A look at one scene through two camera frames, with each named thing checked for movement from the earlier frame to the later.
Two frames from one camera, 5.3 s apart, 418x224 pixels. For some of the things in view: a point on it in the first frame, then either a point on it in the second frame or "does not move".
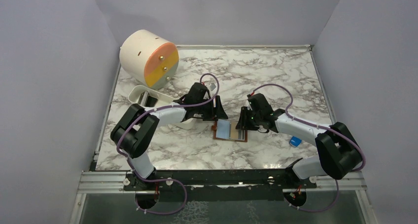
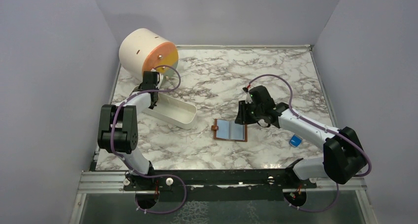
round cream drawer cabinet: [149, 59] does not move
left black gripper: [220, 113] → [156, 88]
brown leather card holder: [226, 129] does not move
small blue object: [295, 141] does not move
